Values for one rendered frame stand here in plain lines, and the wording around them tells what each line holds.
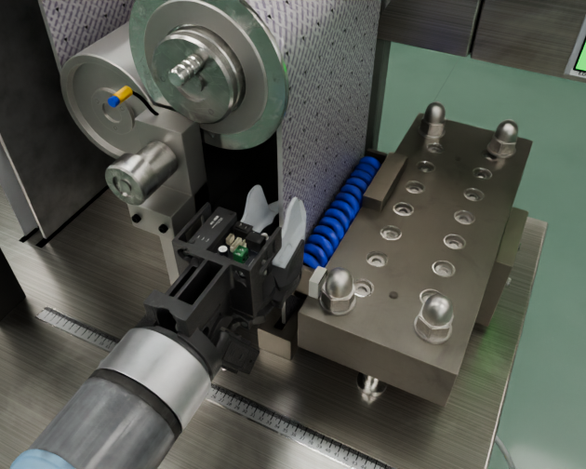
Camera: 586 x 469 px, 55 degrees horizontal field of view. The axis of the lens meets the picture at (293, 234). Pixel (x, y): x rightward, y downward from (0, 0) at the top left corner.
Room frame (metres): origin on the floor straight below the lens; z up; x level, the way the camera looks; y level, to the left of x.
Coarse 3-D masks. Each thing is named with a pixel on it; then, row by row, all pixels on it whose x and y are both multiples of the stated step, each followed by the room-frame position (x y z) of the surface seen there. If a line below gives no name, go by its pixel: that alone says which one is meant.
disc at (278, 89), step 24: (144, 0) 0.43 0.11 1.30; (168, 0) 0.42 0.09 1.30; (216, 0) 0.40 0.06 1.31; (240, 0) 0.40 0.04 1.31; (144, 24) 0.44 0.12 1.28; (192, 24) 0.41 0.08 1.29; (240, 24) 0.40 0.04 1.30; (264, 24) 0.39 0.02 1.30; (264, 48) 0.39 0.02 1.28; (144, 72) 0.44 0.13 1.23; (264, 120) 0.39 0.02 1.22; (216, 144) 0.41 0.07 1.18; (240, 144) 0.40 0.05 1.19
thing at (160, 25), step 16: (176, 0) 0.42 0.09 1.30; (192, 0) 0.41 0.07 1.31; (160, 16) 0.43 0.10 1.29; (176, 16) 0.42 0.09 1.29; (192, 16) 0.41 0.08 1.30; (208, 16) 0.41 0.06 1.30; (224, 16) 0.40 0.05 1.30; (160, 32) 0.43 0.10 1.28; (224, 32) 0.40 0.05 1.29; (240, 32) 0.39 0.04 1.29; (144, 48) 0.44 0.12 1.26; (240, 48) 0.39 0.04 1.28; (256, 64) 0.39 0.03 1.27; (256, 80) 0.39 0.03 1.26; (256, 96) 0.39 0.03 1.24; (240, 112) 0.40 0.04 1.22; (256, 112) 0.39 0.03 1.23; (208, 128) 0.41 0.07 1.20; (224, 128) 0.40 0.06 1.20; (240, 128) 0.40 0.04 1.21
